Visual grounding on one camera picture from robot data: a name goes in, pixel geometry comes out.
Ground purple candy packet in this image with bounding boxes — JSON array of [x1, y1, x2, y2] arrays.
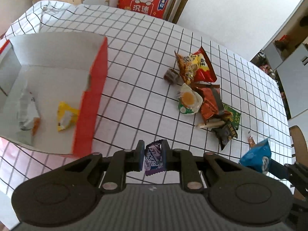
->
[[144, 139, 168, 176]]

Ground blue snack packet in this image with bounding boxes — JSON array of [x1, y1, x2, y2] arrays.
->
[[239, 138, 271, 175]]

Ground beige sausage stick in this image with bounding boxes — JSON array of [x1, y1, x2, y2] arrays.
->
[[196, 121, 226, 129]]

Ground black sesame snack packet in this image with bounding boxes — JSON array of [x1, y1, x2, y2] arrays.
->
[[211, 121, 238, 150]]

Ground egg picture snack packet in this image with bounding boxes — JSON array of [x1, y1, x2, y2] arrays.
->
[[177, 84, 203, 115]]

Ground dark red snack packet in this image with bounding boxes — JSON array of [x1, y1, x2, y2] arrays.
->
[[191, 84, 224, 123]]

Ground green snack packet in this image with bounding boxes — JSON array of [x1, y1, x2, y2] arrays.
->
[[222, 103, 241, 130]]

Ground yellow snack packet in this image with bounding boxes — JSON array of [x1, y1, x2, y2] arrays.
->
[[57, 101, 79, 131]]

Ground red yellow chip bag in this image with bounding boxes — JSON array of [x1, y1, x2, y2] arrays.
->
[[174, 46, 217, 85]]

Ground wooden chair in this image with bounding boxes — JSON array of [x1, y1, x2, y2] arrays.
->
[[289, 126, 308, 166], [163, 0, 188, 24]]

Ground checkered white tablecloth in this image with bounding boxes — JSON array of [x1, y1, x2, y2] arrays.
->
[[0, 0, 295, 198]]

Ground small brown candy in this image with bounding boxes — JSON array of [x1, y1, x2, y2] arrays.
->
[[163, 68, 180, 85]]

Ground red and white cardboard box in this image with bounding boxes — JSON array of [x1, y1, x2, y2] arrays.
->
[[1, 32, 108, 157]]

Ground shoes on floor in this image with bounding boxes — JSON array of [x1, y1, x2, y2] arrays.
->
[[256, 51, 276, 79]]

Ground grey white wardrobe cabinet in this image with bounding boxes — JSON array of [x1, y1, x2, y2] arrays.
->
[[251, 0, 307, 120]]

